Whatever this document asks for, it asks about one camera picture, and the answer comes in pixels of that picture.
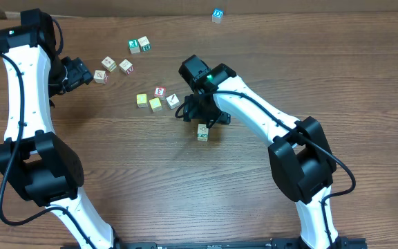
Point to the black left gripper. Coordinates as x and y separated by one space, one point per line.
79 74

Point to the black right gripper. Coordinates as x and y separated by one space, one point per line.
193 113

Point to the white green wooden block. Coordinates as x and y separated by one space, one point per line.
202 132

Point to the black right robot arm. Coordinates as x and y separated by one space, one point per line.
300 157

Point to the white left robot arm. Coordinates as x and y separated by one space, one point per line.
38 165

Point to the white pencil picture block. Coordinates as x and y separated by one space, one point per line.
173 101

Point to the tan red picture block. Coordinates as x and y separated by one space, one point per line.
100 77

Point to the red number three block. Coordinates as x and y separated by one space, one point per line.
160 92

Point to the yellow block right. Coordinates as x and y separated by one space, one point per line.
155 104

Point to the yellow block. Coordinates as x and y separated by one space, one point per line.
141 100
155 104

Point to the white red picture block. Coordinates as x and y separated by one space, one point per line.
126 66

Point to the yellow block left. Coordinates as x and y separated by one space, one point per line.
141 100

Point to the green J wooden block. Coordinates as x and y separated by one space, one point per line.
134 46

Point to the green R wooden block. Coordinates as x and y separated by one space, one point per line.
144 44

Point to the blue letter block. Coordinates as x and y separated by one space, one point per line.
217 16

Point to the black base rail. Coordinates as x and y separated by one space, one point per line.
341 242

